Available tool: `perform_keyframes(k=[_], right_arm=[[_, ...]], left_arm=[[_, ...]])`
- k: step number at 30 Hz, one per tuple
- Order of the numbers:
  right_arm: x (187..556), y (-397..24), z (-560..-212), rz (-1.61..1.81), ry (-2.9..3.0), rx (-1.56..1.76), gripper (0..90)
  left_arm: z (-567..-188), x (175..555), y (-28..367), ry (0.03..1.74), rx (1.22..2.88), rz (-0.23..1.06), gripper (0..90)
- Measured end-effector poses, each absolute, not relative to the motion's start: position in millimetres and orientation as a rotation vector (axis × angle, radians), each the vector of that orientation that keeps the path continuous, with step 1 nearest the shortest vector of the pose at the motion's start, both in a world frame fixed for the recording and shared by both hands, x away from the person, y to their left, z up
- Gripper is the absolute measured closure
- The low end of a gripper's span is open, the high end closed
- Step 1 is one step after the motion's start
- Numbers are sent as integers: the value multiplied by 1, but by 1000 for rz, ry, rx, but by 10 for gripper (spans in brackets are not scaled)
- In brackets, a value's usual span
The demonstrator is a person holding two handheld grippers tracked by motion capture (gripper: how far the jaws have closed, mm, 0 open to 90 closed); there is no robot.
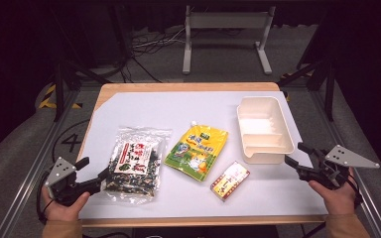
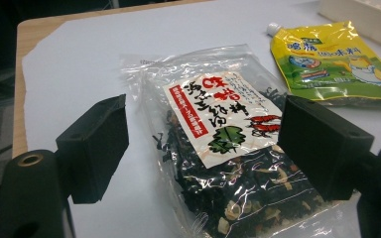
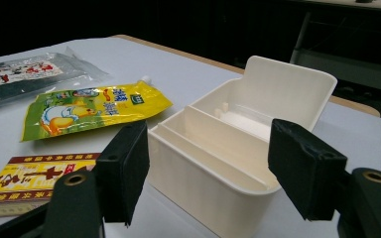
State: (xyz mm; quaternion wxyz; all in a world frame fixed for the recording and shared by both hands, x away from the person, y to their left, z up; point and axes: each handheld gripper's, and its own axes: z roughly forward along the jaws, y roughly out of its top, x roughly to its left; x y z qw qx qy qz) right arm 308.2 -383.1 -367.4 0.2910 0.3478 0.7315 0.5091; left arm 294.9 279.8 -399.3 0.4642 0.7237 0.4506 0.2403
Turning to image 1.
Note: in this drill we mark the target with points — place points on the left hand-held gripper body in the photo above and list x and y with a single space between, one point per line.
61 173

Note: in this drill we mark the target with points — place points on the person's left hand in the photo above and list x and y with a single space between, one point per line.
63 212

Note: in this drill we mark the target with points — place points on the person's right hand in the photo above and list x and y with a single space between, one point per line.
339 201

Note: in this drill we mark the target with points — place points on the white plastic container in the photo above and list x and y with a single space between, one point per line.
263 129

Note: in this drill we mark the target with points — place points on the yellow and black hazard tape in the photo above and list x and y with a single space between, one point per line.
48 99

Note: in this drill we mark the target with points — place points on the yellow spouted sauce pouch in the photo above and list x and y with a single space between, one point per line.
195 152

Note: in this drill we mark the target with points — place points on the clear bag of dried seaweed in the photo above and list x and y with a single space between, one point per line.
135 162

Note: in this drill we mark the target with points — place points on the white table mat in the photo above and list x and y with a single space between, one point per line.
185 109

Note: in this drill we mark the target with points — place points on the white metal stand frame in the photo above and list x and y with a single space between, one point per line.
226 20

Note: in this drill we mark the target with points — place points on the small red and yellow box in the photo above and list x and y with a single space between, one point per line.
229 181

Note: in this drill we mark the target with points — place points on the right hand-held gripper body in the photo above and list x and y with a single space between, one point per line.
344 158

